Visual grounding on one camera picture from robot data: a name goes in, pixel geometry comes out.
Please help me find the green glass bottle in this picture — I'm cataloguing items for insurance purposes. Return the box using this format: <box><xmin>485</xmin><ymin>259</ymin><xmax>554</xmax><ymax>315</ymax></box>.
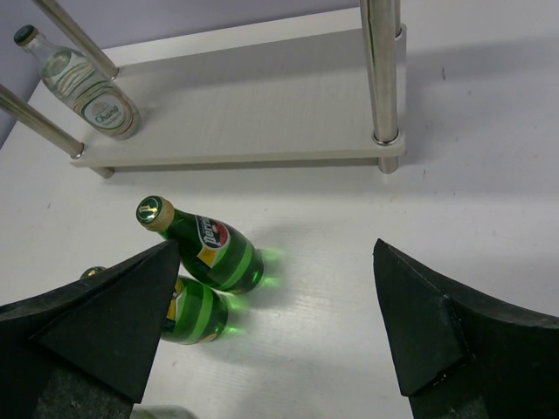
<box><xmin>135</xmin><ymin>196</ymin><xmax>264</xmax><ymax>294</ymax></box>
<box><xmin>79</xmin><ymin>265</ymin><xmax>231</xmax><ymax>346</ymax></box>

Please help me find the green glass bottle front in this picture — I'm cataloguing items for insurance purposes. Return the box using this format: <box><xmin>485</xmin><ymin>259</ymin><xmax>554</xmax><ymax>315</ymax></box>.
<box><xmin>79</xmin><ymin>265</ymin><xmax>231</xmax><ymax>346</ymax></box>

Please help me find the white two-tier shelf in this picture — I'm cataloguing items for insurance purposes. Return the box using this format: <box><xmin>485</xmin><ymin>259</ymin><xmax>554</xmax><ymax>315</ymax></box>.
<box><xmin>1</xmin><ymin>1</ymin><xmax>407</xmax><ymax>178</ymax></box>

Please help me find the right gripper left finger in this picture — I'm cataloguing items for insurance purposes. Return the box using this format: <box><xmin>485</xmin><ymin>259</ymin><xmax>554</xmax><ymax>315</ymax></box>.
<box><xmin>1</xmin><ymin>241</ymin><xmax>180</xmax><ymax>418</ymax></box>

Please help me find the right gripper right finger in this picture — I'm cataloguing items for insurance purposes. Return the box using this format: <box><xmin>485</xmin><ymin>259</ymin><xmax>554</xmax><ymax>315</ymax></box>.
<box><xmin>373</xmin><ymin>239</ymin><xmax>558</xmax><ymax>418</ymax></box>

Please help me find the clear soda bottle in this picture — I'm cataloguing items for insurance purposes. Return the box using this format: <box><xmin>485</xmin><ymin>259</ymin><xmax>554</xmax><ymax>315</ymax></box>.
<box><xmin>129</xmin><ymin>404</ymin><xmax>195</xmax><ymax>419</ymax></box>
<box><xmin>13</xmin><ymin>24</ymin><xmax>141</xmax><ymax>141</ymax></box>

